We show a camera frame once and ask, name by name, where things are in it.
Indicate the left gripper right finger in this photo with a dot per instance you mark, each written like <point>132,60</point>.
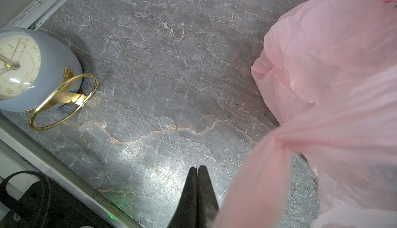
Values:
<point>208,207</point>

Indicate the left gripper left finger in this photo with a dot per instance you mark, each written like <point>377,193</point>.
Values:
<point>186,213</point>

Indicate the pink plastic bag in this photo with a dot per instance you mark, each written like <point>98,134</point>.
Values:
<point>328,73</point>

